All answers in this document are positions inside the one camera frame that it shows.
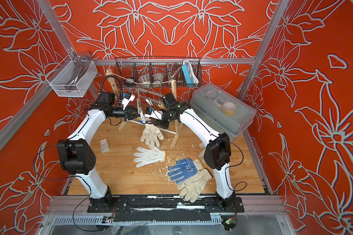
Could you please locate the clear plastic wall bin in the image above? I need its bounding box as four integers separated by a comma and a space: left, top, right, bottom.
46, 58, 98, 98

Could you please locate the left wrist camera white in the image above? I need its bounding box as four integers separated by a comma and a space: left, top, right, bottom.
122, 93, 135, 110

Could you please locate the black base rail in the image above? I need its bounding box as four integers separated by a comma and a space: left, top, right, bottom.
87, 195, 244, 224

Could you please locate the dirty white glove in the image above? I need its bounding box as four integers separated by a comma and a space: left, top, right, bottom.
177, 168, 212, 203
198, 143, 206, 163

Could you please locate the dirty white glove front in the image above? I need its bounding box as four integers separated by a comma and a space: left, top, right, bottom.
177, 168, 212, 203

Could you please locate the grey clip hanger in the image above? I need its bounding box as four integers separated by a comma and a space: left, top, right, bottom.
136, 88, 166, 124

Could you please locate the black wire basket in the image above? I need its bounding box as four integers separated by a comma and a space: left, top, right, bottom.
114, 56, 202, 89

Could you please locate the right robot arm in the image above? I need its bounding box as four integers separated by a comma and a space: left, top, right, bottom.
155, 93, 237, 211

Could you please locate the light blue box in basket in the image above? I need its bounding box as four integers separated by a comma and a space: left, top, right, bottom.
181, 59, 199, 87

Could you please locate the white cotton glove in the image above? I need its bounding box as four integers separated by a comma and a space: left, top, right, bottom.
140, 123, 164, 148
133, 146, 166, 168

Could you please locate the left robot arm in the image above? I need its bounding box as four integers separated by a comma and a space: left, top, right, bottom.
56, 92, 140, 212

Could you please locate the dirty white glove right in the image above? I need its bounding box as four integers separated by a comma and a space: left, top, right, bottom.
198, 143, 206, 163

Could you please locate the wooden drying rack stand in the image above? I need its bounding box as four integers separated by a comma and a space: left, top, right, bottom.
105, 69, 184, 148

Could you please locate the white dice block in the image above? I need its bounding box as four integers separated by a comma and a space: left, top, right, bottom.
139, 74, 151, 85

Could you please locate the metal flexible hose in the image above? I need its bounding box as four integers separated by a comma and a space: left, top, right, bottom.
167, 62, 183, 84

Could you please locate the grey plastic storage box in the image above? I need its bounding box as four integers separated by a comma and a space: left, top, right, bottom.
190, 83, 256, 138

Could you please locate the blue dotted glove right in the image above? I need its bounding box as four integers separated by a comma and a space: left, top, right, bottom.
167, 158, 204, 185

